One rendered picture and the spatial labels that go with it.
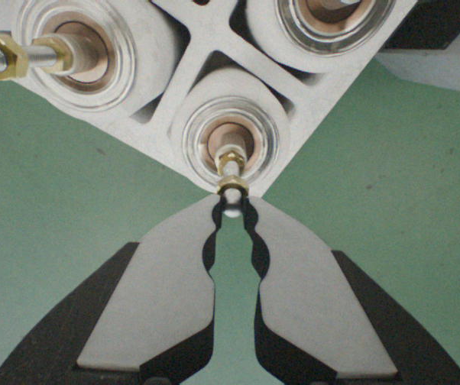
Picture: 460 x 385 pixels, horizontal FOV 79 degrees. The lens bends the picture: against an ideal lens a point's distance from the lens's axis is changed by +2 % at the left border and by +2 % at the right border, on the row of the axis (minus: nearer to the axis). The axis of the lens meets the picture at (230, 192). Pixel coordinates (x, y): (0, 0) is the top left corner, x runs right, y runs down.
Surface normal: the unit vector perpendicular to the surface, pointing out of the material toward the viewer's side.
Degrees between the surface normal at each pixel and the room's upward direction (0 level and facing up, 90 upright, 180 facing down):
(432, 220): 0
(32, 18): 4
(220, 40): 0
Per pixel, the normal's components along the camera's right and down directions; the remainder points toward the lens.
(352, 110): 0.00, 0.47
